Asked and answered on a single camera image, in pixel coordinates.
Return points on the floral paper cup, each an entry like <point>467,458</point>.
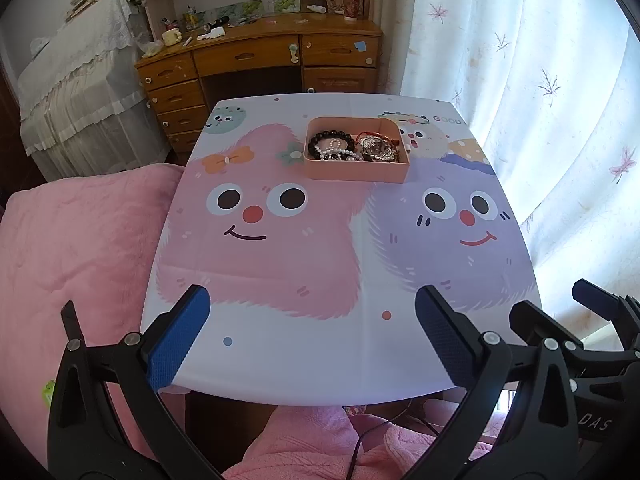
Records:
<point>352,5</point>

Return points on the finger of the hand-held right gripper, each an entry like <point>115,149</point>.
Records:
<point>530,320</point>
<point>595,297</point>

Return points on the wooden desk with drawers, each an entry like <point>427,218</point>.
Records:
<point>250,55</point>

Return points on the fruit print desk mat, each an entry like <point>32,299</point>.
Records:
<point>250,9</point>

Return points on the white lace cover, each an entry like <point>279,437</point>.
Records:
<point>80,85</point>

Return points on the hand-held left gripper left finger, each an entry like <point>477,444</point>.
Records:
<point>180,340</point>

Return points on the yellow mug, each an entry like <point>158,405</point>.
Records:
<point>171,37</point>

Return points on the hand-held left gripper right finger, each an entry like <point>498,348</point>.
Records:
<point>445,340</point>

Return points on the pink jewelry box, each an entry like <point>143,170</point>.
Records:
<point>350,172</point>

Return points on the pink blanket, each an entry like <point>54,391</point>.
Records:
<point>75,260</point>

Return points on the small green object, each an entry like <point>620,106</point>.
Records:
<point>48,392</point>

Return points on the white tube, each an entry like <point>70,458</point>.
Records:
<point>316,9</point>

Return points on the pink fleece garment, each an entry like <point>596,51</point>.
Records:
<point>300,440</point>

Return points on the white floral curtain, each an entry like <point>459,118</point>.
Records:
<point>525,85</point>

